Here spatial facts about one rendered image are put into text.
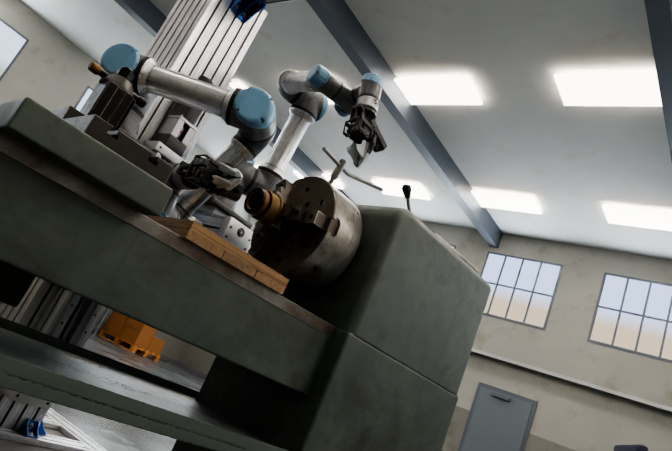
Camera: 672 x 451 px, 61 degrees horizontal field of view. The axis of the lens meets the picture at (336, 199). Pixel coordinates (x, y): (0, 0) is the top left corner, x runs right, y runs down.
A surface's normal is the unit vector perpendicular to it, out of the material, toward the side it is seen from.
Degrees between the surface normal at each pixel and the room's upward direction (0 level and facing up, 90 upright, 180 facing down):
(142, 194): 90
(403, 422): 90
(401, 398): 90
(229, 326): 90
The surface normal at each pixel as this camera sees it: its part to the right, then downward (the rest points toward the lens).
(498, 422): -0.51, -0.48
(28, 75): 0.77, 0.11
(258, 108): 0.18, -0.27
